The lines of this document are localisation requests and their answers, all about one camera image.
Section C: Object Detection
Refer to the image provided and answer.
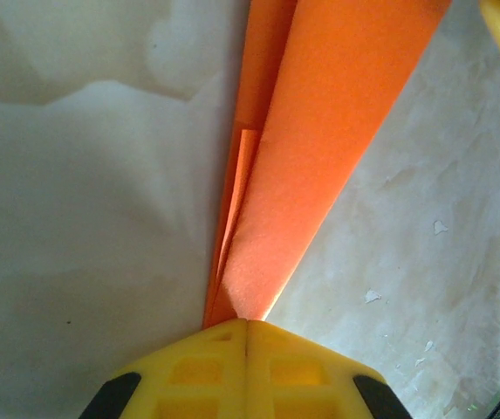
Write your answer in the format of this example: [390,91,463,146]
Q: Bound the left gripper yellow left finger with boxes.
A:
[79,318,249,419]

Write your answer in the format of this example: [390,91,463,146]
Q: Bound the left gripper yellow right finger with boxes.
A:
[247,319,414,419]

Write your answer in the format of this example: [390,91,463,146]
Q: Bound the orange paper sheet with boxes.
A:
[201,0,454,329]

